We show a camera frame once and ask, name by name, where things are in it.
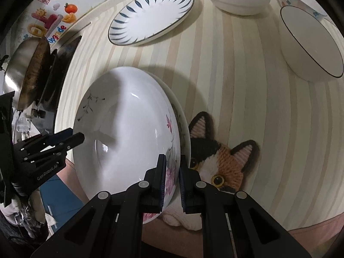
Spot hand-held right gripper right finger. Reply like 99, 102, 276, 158
179, 154, 313, 258

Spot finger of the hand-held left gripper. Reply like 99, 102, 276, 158
23, 132, 85, 167
16, 128, 74, 154

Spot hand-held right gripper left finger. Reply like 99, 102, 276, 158
31, 154, 167, 258

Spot white floral plate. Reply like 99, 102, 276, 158
146, 71, 192, 170
72, 66, 180, 224

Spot blue leaf pattern plate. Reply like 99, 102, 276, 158
108, 0, 194, 46

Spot white bowl dark rim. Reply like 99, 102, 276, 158
279, 5, 344, 82

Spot steel wok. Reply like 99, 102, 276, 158
19, 39, 52, 111

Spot black gas stove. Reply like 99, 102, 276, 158
34, 34, 83, 137

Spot stainless steel wok lid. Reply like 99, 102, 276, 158
3, 37, 41, 106

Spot striped mat with cat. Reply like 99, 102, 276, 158
55, 0, 344, 248

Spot colourful wall stickers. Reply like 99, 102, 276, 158
26, 0, 79, 44

